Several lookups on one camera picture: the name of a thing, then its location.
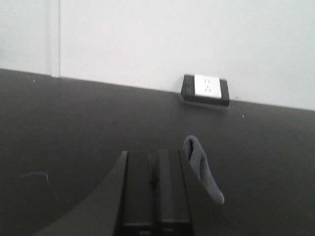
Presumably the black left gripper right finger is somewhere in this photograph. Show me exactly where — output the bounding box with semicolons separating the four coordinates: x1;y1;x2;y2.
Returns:
155;149;195;236

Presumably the black white power socket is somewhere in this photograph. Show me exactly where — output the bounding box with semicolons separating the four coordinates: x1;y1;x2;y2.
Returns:
181;74;230;107

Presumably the clear glass beaker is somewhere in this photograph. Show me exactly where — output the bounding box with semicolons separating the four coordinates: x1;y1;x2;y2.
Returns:
21;172;58;199

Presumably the gray cloth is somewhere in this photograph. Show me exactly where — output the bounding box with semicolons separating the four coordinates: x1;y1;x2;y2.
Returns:
183;135;224;206

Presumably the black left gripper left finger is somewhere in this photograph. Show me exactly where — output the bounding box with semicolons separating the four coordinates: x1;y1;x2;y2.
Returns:
115;151;155;236

